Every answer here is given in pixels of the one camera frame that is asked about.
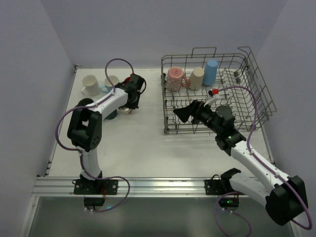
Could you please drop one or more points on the beige tall cup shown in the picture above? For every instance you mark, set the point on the beige tall cup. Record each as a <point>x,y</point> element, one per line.
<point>196,78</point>

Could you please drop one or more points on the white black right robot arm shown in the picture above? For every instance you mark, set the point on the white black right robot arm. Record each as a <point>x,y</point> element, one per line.
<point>284,197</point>

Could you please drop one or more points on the white mug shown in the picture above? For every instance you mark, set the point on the white mug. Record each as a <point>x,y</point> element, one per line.
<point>90,86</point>

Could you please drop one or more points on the grey wire dish rack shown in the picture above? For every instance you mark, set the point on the grey wire dish rack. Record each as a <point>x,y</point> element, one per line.
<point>239,84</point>

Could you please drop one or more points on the black left controller box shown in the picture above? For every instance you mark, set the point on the black left controller box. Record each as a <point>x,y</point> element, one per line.
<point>93,203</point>

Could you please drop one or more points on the light blue mug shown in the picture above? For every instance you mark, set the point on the light blue mug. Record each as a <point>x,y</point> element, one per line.
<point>108,84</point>

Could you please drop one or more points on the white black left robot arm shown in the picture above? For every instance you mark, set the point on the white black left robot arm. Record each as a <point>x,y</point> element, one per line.
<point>85,133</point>

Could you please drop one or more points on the grey mug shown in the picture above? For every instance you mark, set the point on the grey mug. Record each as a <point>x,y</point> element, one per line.
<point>85,102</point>

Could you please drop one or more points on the pink patterned mug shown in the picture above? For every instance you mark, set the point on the pink patterned mug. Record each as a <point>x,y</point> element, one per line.
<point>176,79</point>

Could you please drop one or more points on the aluminium mounting rail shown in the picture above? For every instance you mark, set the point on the aluminium mounting rail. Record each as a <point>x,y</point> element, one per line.
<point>134,188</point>

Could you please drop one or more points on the black controller box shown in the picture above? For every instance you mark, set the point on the black controller box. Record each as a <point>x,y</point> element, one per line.
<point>93,203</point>
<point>229,203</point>

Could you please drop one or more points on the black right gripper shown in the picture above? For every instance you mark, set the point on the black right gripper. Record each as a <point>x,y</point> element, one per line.
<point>193,111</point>

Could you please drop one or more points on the black right controller box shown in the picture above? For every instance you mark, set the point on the black right controller box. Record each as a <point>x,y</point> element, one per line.
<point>229,203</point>

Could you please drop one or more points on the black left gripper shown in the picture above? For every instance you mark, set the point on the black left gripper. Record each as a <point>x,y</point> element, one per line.
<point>135,104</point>

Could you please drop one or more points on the blue tall tumbler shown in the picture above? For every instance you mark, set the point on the blue tall tumbler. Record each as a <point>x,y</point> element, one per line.
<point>210,72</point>

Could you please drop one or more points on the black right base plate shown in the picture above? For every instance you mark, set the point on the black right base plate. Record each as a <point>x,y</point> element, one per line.
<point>218,185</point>

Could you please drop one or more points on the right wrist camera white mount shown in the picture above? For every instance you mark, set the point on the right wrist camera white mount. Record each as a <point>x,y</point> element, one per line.
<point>213,97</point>

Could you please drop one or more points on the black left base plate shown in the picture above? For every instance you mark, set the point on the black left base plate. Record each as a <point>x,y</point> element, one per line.
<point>95,187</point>

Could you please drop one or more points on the cream small cup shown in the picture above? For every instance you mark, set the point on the cream small cup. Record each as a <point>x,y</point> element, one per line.
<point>125,110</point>

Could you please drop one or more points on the dark teal mug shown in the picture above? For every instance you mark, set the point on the dark teal mug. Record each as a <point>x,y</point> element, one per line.
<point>112,115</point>

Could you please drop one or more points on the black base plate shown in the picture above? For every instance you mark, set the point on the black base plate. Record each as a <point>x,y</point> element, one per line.
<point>218,185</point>
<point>95,187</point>

